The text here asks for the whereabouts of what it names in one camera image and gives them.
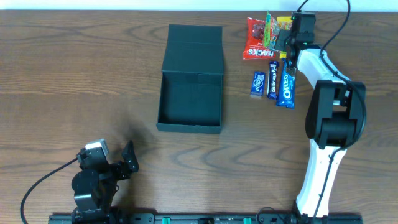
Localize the Haribo gummy worms bag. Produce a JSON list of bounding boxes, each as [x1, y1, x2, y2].
[[263, 12, 280, 51]]

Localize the red Hacks candy bag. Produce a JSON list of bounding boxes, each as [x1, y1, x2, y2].
[[243, 17, 276, 60]]

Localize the blue Oreo cookie pack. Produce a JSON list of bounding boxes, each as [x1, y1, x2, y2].
[[276, 58, 296, 109]]

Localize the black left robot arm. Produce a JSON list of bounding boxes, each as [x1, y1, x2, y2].
[[71, 139, 139, 223]]

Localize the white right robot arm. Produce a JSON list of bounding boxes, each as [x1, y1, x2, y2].
[[276, 10, 367, 223]]

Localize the yellow nuts bag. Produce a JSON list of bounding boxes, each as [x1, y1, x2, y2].
[[275, 16, 292, 59]]

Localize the Dairy Milk chocolate bar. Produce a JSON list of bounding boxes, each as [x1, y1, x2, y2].
[[267, 61, 279, 100]]

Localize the blue Eclipse mints box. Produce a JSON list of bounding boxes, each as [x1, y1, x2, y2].
[[251, 72, 266, 96]]

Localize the dark green open box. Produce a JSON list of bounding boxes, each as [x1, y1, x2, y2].
[[156, 24, 224, 134]]

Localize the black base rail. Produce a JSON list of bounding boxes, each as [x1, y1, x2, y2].
[[48, 211, 364, 224]]

